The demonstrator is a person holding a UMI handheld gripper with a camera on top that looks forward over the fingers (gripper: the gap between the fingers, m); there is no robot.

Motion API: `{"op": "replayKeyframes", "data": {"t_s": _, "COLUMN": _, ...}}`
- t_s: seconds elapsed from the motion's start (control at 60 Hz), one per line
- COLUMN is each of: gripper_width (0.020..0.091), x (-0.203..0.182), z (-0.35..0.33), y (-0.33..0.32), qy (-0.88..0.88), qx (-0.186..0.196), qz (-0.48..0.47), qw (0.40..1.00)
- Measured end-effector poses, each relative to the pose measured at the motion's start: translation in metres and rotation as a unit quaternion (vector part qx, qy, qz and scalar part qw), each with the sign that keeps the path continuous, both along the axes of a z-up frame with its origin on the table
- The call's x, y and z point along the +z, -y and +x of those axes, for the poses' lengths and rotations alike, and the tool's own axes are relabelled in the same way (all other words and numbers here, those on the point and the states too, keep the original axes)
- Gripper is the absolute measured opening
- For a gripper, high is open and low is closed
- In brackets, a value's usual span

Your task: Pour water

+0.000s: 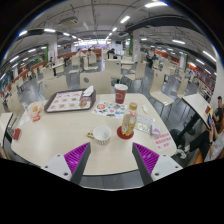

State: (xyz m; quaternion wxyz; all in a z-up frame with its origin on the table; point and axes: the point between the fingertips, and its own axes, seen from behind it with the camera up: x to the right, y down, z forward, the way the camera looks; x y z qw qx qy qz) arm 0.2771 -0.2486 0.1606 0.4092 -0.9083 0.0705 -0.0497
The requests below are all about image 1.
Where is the pink printed table sign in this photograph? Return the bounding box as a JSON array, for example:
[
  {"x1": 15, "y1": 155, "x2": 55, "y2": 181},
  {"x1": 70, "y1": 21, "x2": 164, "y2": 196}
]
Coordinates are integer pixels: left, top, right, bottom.
[{"x1": 152, "y1": 132, "x2": 176, "y2": 153}]

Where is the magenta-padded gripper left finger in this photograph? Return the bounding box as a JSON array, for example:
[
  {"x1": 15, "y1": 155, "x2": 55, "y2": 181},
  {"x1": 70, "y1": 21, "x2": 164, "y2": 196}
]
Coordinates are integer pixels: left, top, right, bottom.
[{"x1": 41, "y1": 142, "x2": 92, "y2": 186}]

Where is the white paper card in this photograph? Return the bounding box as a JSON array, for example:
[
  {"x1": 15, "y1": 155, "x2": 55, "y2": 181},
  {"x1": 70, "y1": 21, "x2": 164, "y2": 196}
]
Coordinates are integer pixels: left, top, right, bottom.
[{"x1": 18, "y1": 111, "x2": 32, "y2": 128}]

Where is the brown food tray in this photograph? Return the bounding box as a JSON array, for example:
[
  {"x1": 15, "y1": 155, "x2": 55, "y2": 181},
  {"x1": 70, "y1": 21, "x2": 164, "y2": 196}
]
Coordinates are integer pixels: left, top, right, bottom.
[{"x1": 44, "y1": 88, "x2": 97, "y2": 113}]

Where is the clear plastic bag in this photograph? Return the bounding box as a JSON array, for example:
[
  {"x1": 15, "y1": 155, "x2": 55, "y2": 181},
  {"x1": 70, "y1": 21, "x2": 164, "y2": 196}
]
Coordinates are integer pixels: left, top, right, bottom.
[{"x1": 134, "y1": 114, "x2": 162, "y2": 136}]

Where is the colourful printed leaflet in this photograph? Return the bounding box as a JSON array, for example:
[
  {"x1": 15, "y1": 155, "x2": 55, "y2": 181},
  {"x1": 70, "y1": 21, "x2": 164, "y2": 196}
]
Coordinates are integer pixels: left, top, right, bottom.
[{"x1": 91, "y1": 100, "x2": 129, "y2": 119}]

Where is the group of beige chairs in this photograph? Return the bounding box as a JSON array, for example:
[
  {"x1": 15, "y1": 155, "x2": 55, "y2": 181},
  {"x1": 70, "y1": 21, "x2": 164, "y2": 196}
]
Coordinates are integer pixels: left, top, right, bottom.
[{"x1": 0, "y1": 51, "x2": 191, "y2": 121}]

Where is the red paper cup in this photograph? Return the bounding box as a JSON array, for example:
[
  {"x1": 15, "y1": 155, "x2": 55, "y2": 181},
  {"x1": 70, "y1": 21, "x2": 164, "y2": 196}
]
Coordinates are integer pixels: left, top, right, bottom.
[{"x1": 114, "y1": 83, "x2": 129, "y2": 105}]

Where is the group of ceiling lights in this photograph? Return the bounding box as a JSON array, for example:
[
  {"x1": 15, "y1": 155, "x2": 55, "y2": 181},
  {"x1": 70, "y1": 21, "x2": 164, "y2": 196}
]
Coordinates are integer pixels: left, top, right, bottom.
[{"x1": 0, "y1": 1, "x2": 218, "y2": 81}]

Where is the clear yellow-capped drink bottle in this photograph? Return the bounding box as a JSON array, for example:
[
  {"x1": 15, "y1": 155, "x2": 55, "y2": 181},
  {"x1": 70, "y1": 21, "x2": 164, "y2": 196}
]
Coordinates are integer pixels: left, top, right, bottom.
[{"x1": 120, "y1": 102, "x2": 139, "y2": 137}]

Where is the ceiling air conditioner unit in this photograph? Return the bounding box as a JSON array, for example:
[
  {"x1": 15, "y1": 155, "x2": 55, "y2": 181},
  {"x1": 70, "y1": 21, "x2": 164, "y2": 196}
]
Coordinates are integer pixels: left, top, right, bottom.
[{"x1": 58, "y1": 16, "x2": 79, "y2": 28}]

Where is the crumpled white napkin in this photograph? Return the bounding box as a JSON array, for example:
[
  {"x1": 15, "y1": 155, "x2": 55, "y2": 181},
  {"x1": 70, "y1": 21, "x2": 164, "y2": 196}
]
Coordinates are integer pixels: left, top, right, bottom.
[{"x1": 82, "y1": 85, "x2": 95, "y2": 98}]

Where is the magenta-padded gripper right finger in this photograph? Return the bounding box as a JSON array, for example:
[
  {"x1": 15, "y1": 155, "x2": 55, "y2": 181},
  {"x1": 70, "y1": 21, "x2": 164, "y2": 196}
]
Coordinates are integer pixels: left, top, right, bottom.
[{"x1": 131, "y1": 142, "x2": 184, "y2": 186}]

